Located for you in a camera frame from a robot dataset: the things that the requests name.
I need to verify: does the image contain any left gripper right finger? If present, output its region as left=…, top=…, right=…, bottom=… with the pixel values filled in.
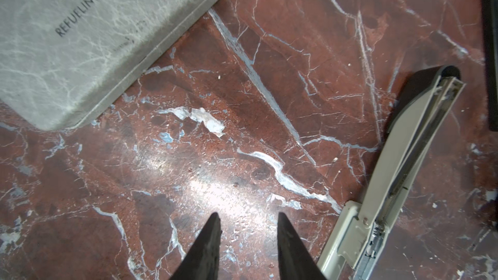
left=277, top=213, right=326, bottom=280

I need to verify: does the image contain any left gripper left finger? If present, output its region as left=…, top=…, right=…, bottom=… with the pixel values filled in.
left=170, top=213, right=222, bottom=280

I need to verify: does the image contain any white black stapler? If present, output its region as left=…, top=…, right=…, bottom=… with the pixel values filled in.
left=317, top=66, right=465, bottom=279

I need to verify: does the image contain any grey pad under tool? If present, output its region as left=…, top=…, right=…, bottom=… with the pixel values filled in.
left=1, top=0, right=218, bottom=131

